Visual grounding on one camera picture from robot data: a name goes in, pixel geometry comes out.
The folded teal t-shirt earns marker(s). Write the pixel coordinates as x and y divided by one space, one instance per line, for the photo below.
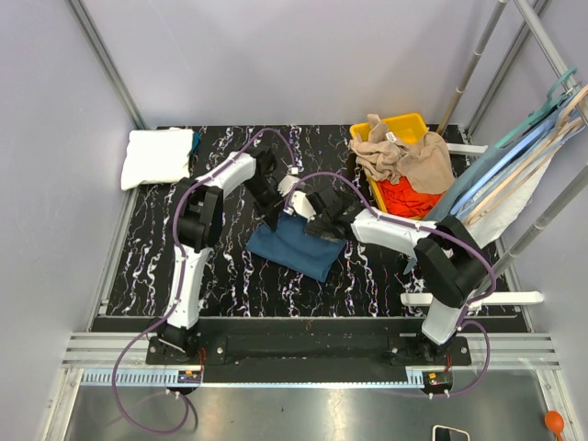
194 144

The orange t-shirt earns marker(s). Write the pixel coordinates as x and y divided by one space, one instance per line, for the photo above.
402 200

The beige t-shirt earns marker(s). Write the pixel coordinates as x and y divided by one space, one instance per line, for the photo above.
426 163

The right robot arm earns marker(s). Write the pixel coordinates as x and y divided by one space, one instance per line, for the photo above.
451 263

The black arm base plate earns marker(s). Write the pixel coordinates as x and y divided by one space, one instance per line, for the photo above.
312 351

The orange spoon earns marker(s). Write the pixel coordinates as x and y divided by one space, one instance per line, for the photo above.
555 424

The smartphone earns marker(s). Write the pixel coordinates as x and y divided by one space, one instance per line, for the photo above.
446 433

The hanging white towel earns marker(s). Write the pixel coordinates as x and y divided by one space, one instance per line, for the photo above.
505 206

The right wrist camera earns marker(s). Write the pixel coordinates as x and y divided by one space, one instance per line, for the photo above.
297 204

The teal clothes hanger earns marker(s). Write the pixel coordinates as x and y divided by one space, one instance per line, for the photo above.
555 96

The yellow plastic bin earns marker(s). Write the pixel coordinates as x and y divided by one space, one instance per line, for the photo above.
409 127

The folded white t-shirt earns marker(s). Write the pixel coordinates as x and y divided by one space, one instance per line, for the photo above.
156 157

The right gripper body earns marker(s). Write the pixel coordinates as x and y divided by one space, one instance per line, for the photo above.
318 225

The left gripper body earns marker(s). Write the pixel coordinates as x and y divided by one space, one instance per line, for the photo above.
267 198

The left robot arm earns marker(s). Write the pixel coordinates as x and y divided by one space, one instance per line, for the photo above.
197 226

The blue t-shirt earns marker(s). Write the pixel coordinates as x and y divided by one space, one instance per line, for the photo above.
289 246

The aluminium frame rail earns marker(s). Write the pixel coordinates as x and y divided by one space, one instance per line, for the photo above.
101 357

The wooden clothes hanger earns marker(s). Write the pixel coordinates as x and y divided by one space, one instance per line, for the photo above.
567 114

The light blue clothes hanger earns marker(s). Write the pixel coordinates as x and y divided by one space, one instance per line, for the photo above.
500 165

